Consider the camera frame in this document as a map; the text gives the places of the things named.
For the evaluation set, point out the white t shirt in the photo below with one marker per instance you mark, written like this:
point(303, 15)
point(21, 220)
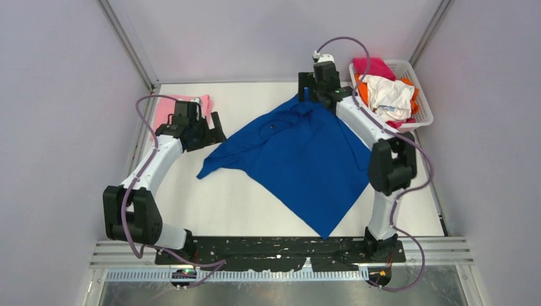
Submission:
point(391, 97)

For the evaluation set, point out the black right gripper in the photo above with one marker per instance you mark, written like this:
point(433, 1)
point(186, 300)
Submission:
point(306, 80)

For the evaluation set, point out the orange t shirt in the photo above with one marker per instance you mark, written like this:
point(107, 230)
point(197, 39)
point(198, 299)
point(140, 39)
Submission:
point(363, 93)

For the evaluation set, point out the white slotted cable duct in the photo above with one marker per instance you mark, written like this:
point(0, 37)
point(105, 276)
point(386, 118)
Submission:
point(162, 275)

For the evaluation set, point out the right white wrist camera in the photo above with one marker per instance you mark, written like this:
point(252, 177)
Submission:
point(322, 58)

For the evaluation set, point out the blue printed t shirt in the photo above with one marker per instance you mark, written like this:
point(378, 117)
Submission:
point(305, 156)

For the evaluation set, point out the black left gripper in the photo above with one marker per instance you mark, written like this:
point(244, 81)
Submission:
point(212, 136)

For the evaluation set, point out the folded pink t shirt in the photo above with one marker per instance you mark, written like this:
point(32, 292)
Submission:
point(169, 110)

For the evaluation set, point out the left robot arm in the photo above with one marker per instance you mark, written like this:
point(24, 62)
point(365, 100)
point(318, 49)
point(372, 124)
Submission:
point(131, 213)

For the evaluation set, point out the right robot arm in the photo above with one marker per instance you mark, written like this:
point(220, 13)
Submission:
point(392, 162)

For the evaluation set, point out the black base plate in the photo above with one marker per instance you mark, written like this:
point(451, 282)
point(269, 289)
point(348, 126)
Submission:
point(285, 254)

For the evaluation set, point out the white plastic basket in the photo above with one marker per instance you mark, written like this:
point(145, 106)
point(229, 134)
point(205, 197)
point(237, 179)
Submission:
point(403, 69)

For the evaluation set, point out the magenta t shirt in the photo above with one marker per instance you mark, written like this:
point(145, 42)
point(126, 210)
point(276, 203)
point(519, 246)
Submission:
point(392, 99)

